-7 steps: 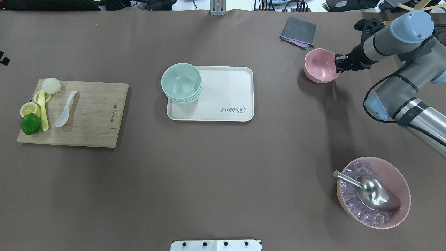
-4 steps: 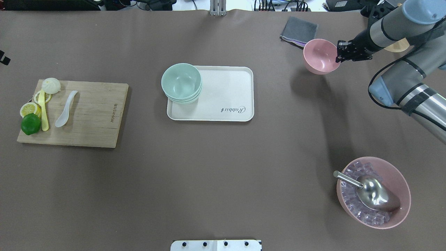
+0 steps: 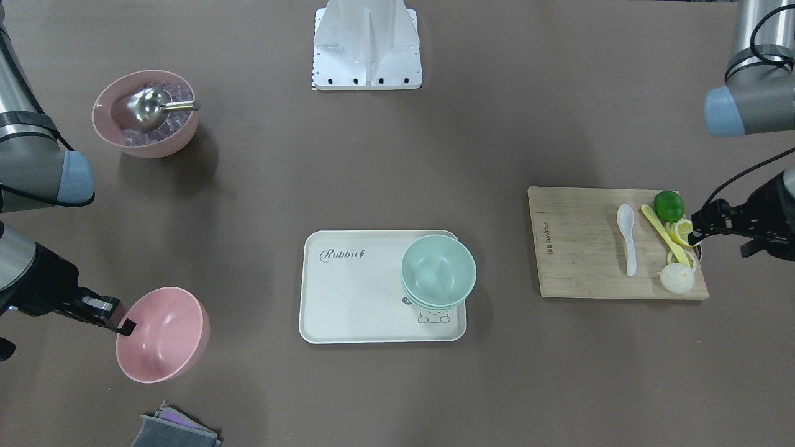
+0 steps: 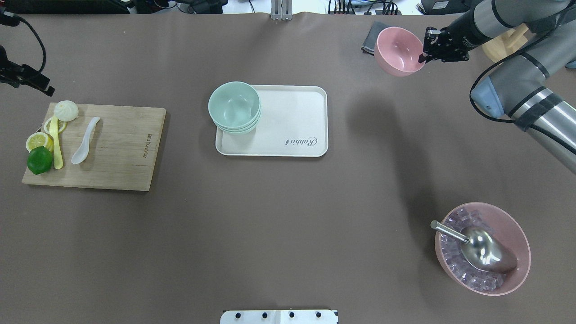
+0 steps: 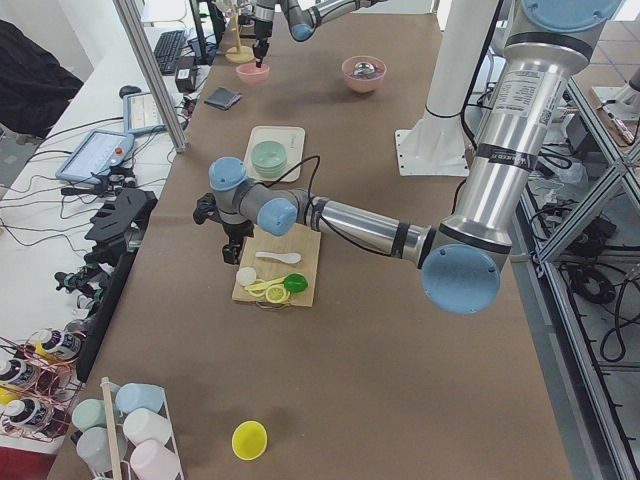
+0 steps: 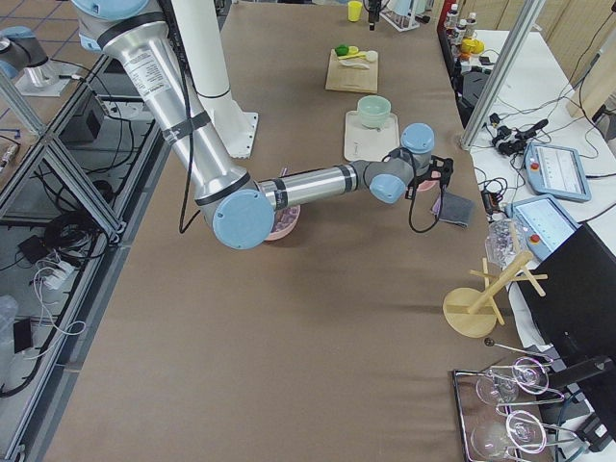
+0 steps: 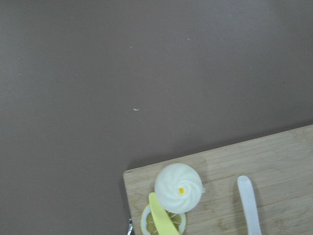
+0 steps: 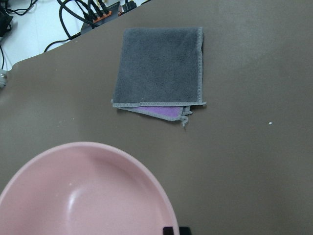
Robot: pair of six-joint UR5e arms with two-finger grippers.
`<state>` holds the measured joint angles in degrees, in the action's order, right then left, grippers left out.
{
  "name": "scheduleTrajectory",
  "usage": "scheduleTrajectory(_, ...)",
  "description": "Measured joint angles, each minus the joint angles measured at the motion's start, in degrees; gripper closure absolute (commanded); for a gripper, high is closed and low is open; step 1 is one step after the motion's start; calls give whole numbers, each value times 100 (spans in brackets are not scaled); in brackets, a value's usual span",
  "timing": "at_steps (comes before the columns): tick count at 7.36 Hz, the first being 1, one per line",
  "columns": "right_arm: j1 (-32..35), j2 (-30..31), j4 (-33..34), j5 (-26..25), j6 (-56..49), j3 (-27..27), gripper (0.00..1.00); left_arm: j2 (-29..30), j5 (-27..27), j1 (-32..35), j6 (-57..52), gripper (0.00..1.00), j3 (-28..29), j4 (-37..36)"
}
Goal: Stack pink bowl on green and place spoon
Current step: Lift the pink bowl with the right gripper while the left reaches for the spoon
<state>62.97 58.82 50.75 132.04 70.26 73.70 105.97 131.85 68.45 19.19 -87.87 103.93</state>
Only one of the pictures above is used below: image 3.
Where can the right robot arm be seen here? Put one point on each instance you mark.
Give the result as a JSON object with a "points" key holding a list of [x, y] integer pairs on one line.
{"points": [[40, 169]]}

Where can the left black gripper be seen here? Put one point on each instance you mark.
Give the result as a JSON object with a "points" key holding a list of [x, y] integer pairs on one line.
{"points": [[773, 211]]}

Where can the top green bowl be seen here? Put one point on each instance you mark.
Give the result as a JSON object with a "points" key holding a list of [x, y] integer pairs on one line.
{"points": [[438, 260]]}

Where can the green lime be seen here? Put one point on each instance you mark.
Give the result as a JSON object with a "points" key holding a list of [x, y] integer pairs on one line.
{"points": [[669, 206]]}

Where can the clear ice cubes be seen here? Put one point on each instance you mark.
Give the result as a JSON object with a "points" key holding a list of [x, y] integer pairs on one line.
{"points": [[175, 122]]}

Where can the middle green bowl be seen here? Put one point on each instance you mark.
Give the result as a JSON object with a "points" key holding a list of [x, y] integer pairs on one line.
{"points": [[436, 296]]}

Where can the large pink bowl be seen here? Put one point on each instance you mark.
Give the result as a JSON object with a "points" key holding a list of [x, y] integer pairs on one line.
{"points": [[107, 129]]}

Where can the bamboo cutting board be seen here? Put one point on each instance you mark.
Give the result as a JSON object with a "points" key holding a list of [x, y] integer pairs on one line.
{"points": [[581, 252]]}

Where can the small pink bowl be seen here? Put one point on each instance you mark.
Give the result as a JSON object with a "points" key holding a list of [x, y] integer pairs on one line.
{"points": [[172, 332]]}

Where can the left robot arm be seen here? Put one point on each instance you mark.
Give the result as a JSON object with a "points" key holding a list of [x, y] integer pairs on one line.
{"points": [[757, 97]]}

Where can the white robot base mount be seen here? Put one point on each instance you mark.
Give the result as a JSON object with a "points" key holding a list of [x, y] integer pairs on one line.
{"points": [[366, 46]]}

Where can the lemon half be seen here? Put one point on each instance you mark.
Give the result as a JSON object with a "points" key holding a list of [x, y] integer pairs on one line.
{"points": [[679, 231]]}

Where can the lemon slice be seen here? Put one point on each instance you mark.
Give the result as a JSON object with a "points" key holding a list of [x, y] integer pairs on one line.
{"points": [[694, 261]]}

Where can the yellow plastic spoon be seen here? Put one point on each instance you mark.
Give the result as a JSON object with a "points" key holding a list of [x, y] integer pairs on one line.
{"points": [[677, 251]]}

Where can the green bowl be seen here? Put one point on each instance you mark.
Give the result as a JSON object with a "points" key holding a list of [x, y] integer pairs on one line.
{"points": [[438, 260], [409, 299], [436, 296]]}

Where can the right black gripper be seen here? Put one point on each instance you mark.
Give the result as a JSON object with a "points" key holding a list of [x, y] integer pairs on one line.
{"points": [[46, 282]]}

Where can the cream serving tray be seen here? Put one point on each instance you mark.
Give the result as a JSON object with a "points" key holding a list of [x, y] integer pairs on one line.
{"points": [[351, 292]]}

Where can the metal ice scoop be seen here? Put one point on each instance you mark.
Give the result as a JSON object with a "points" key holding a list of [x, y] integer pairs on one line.
{"points": [[149, 109]]}

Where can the grey folded cloth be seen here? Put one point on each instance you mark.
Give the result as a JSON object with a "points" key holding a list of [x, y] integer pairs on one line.
{"points": [[170, 427]]}

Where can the bottom green bowl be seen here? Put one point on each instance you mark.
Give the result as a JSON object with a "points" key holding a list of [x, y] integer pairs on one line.
{"points": [[409, 299]]}

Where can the white ceramic spoon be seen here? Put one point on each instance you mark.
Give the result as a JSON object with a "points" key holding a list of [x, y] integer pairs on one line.
{"points": [[625, 221]]}

